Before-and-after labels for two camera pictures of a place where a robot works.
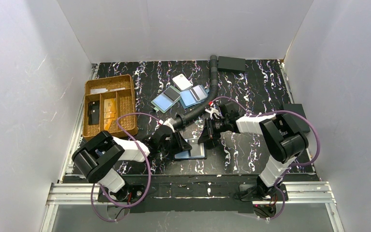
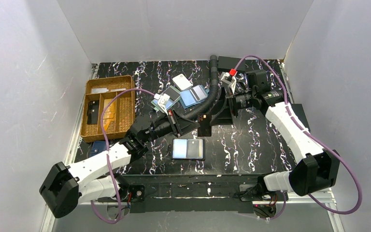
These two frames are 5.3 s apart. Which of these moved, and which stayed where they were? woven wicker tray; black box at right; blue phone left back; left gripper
Moved: left gripper
Stayed: black box at right; blue phone left back; woven wicker tray
